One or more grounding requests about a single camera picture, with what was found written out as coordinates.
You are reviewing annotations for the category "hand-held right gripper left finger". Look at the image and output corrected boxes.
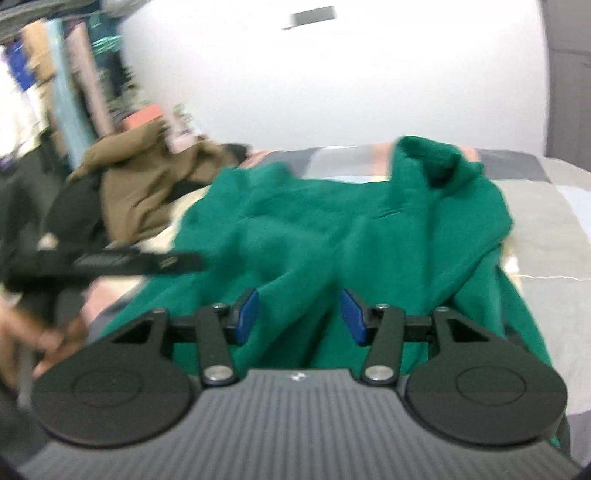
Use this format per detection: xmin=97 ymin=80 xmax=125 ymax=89
xmin=111 ymin=288 xmax=260 ymax=387

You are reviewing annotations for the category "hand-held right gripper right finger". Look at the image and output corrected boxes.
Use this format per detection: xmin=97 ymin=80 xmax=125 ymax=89
xmin=341 ymin=288 xmax=492 ymax=387

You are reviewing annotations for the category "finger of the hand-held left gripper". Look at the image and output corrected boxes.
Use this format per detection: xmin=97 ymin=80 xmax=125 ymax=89
xmin=74 ymin=251 xmax=206 ymax=278

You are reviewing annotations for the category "green hoodie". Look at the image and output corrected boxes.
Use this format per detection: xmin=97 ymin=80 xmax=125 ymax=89
xmin=99 ymin=135 xmax=570 ymax=455

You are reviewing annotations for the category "row of hanging clothes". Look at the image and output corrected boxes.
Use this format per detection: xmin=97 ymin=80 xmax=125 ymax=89
xmin=0 ymin=11 xmax=141 ymax=160

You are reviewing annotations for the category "person's left hand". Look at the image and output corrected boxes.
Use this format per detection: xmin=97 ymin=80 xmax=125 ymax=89
xmin=0 ymin=300 xmax=89 ymax=385

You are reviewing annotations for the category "olive brown jacket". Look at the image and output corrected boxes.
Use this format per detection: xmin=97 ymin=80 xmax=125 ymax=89
xmin=67 ymin=122 xmax=243 ymax=244

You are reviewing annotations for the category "pink box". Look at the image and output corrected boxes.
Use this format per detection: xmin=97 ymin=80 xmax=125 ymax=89
xmin=121 ymin=103 xmax=165 ymax=133

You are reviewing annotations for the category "patchwork bed blanket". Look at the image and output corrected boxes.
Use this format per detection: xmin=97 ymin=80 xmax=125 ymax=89
xmin=85 ymin=143 xmax=591 ymax=416

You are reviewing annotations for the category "grey door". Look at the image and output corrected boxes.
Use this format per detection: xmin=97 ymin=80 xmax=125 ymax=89
xmin=539 ymin=0 xmax=591 ymax=162

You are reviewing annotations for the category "long grey wall socket panel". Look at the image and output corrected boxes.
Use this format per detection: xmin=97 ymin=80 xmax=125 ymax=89
xmin=281 ymin=6 xmax=337 ymax=31

